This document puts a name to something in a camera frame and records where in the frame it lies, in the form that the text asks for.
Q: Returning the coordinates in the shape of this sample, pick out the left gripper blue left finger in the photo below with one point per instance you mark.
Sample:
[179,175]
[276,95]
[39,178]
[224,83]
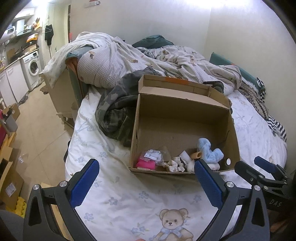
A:
[81,182]

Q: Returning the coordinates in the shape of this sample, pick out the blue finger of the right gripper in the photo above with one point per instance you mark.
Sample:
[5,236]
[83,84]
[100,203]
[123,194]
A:
[254,177]

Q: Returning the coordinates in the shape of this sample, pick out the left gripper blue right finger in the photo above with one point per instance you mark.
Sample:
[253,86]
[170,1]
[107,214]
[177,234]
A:
[211,182]

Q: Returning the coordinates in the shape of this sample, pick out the skin coloured tube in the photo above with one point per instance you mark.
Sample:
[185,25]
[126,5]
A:
[196,155]

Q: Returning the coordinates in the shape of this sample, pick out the white knotted sock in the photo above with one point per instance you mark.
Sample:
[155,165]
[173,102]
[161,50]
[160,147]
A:
[189,163]

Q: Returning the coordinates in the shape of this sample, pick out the white scrunchie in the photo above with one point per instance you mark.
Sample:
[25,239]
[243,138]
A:
[174,165]

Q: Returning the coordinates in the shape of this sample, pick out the clear plastic bag with label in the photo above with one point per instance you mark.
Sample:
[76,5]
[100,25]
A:
[154,155]

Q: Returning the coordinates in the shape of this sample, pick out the person's right hand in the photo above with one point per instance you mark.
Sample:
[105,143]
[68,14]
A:
[277,220]

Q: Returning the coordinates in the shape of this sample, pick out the light blue fluffy sock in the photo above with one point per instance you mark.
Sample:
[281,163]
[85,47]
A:
[208,155]

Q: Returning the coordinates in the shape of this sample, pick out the white floral bed sheet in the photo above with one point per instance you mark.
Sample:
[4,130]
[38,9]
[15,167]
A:
[122,205]

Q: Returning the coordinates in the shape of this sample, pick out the brown cardboard cone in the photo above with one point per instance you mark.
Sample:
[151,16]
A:
[165,153]

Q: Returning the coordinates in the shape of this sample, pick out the yellow foam piece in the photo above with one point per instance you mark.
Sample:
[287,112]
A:
[21,207]

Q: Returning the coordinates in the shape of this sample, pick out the cardboard box on floor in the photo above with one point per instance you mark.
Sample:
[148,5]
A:
[11,184]

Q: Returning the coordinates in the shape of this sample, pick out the brown cardboard box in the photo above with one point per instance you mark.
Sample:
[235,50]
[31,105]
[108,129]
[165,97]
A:
[175,113]

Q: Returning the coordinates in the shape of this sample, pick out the black white patterned blanket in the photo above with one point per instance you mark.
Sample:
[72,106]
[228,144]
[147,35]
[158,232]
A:
[255,94]

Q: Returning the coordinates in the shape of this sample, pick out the pink rubber duck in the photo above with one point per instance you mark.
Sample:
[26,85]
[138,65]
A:
[146,163]

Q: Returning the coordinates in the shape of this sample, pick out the camouflage dark garment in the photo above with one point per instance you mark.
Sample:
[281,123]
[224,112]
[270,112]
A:
[115,113]

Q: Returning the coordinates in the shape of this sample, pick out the white kitchen cabinet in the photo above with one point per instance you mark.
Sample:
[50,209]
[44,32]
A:
[13,84]

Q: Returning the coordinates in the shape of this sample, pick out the white washing machine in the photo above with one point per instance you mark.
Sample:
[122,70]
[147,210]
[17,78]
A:
[31,68]

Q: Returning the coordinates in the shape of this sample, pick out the white patterned duvet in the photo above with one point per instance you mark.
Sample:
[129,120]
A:
[110,58]

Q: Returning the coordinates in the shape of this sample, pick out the dark green pillow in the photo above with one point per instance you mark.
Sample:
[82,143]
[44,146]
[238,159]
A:
[152,42]

